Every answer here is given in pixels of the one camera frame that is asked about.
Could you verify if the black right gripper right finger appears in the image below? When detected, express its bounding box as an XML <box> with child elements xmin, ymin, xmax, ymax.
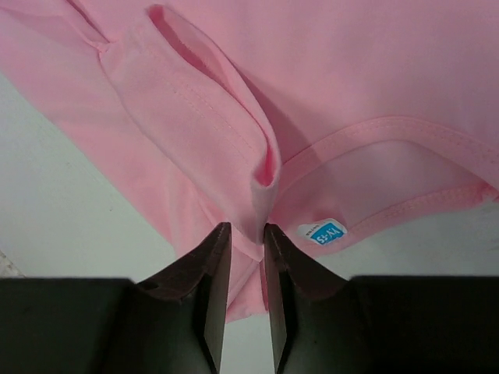
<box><xmin>264</xmin><ymin>224</ymin><xmax>346</xmax><ymax>373</ymax></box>

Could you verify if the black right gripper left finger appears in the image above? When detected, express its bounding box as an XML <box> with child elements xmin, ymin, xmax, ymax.
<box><xmin>133</xmin><ymin>222</ymin><xmax>232</xmax><ymax>373</ymax></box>

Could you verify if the pink t shirt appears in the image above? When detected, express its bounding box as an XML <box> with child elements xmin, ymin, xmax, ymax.
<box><xmin>1</xmin><ymin>1</ymin><xmax>498</xmax><ymax>322</ymax></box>

